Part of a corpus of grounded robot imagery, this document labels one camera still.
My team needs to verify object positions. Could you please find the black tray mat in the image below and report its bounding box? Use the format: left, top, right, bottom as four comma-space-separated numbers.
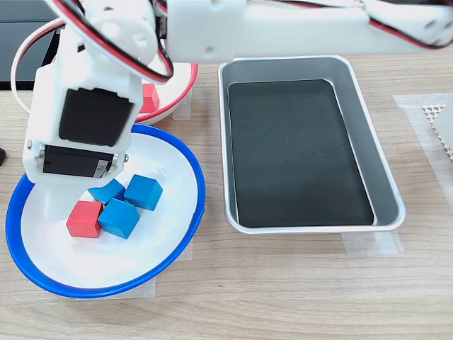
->
227, 78, 375, 229

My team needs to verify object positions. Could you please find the black flat device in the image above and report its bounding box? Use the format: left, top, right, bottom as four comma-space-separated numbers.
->
0, 0, 61, 92

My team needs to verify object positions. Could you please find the red black white gripper cable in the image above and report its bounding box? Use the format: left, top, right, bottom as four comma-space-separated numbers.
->
9, 0, 175, 116

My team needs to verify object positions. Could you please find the red-rimmed white plate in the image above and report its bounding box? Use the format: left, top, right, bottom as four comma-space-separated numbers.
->
136, 62, 199, 125

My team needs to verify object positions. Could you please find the translucent tape strip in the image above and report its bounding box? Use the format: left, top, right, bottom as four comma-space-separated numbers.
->
178, 240, 195, 262
172, 86, 194, 120
341, 232, 405, 255
75, 274, 156, 300

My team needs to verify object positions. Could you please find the steel tray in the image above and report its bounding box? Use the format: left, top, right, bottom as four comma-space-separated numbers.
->
217, 55, 407, 235

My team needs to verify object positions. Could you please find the red wooden cube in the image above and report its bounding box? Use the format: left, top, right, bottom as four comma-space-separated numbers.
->
140, 84, 160, 113
65, 200, 103, 239

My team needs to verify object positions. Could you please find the red black white forearm cable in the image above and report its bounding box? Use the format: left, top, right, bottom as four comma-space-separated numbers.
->
289, 0, 453, 50

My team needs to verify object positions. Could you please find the blue wooden cube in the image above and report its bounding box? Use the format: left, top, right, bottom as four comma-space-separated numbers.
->
97, 198, 142, 241
87, 178, 127, 205
123, 174, 164, 213

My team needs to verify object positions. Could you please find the blue-rimmed white plate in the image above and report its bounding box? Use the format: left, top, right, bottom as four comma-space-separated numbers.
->
5, 123, 207, 300

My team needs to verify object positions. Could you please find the pale perforated base plate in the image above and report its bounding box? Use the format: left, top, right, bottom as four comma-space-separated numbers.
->
421, 102, 453, 166

